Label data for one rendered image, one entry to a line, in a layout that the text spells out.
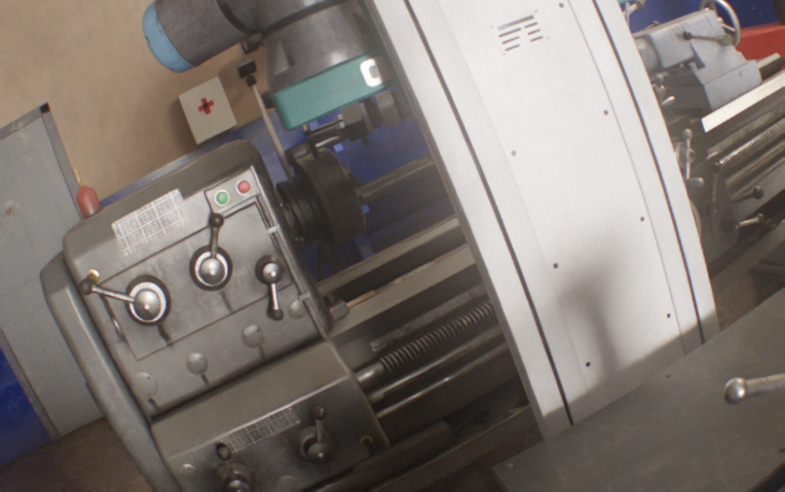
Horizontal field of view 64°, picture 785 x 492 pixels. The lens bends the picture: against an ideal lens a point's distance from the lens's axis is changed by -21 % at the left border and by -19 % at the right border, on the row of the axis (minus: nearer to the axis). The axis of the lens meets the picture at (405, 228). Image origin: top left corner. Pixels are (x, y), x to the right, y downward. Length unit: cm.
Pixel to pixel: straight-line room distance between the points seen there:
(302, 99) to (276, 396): 85
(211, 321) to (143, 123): 335
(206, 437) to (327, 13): 103
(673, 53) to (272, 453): 178
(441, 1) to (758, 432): 69
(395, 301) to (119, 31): 360
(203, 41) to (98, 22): 397
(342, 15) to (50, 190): 409
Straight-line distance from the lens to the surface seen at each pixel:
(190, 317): 175
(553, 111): 103
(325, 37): 105
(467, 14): 100
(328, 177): 194
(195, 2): 115
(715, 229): 221
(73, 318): 178
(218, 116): 490
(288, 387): 173
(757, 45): 472
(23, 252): 510
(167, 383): 180
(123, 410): 183
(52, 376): 524
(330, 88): 105
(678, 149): 201
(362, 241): 508
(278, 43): 108
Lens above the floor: 138
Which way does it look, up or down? 12 degrees down
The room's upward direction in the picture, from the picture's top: 23 degrees counter-clockwise
